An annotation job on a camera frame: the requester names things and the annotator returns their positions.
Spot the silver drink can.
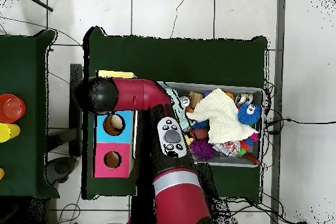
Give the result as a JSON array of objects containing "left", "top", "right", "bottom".
[{"left": 180, "top": 95, "right": 192, "bottom": 108}]

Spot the grey round base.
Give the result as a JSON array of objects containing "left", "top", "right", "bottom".
[{"left": 46, "top": 156, "right": 77, "bottom": 185}]

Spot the black power cable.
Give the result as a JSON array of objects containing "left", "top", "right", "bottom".
[{"left": 264, "top": 118, "right": 336, "bottom": 134}]

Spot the labelled tin can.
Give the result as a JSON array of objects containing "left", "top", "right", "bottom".
[{"left": 234, "top": 92, "right": 254, "bottom": 106}]

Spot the red wooden handle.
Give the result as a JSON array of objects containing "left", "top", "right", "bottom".
[{"left": 242, "top": 152, "right": 261, "bottom": 166}]

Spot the blue spiky ball with eyes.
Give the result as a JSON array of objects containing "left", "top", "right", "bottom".
[{"left": 236, "top": 102, "right": 261, "bottom": 125}]

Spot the dark tripod leg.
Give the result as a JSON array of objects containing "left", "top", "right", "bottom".
[{"left": 10, "top": 0, "right": 54, "bottom": 12}]

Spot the neighbouring green covered table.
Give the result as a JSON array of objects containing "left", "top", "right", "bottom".
[{"left": 0, "top": 29, "right": 61, "bottom": 200}]

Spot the plain wooden block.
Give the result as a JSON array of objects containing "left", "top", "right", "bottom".
[{"left": 188, "top": 91, "right": 203, "bottom": 109}]

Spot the wooden box with three holes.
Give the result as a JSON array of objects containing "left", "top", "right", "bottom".
[{"left": 93, "top": 70, "right": 138, "bottom": 179}]

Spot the shallow clear mesh bin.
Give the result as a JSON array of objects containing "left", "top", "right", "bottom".
[{"left": 158, "top": 81, "right": 264, "bottom": 168}]

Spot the red plastic cup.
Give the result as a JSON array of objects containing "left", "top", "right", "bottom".
[{"left": 0, "top": 93, "right": 26, "bottom": 123}]

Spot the cream waffle cloth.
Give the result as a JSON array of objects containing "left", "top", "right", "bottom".
[{"left": 185, "top": 87, "right": 259, "bottom": 145}]

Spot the yellow plastic cup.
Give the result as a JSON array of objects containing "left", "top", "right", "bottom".
[{"left": 0, "top": 122, "right": 21, "bottom": 143}]

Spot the black upright stand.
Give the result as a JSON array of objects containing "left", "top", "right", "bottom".
[{"left": 69, "top": 63, "right": 83, "bottom": 158}]

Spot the purple spiky toy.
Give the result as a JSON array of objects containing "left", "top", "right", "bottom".
[{"left": 190, "top": 139, "right": 217, "bottom": 160}]

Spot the dark green table cloth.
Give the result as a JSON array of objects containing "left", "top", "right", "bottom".
[{"left": 81, "top": 26, "right": 268, "bottom": 205}]

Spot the mint waffle cloth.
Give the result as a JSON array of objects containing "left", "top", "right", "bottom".
[{"left": 165, "top": 88, "right": 191, "bottom": 131}]

